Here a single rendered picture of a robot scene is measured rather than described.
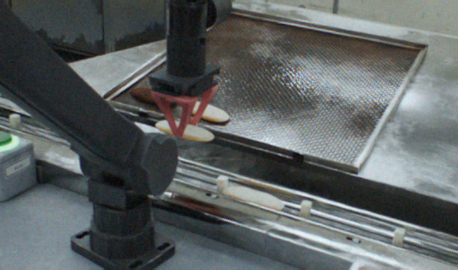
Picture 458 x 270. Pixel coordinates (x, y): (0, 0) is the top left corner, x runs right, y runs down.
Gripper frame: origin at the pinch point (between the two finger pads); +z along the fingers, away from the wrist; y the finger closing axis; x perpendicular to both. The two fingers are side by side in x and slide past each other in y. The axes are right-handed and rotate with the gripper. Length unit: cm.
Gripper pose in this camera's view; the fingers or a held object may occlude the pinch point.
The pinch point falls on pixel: (184, 126)
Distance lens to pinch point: 91.4
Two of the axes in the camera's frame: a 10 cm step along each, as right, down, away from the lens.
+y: 3.9, -3.6, 8.5
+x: -9.2, -2.4, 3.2
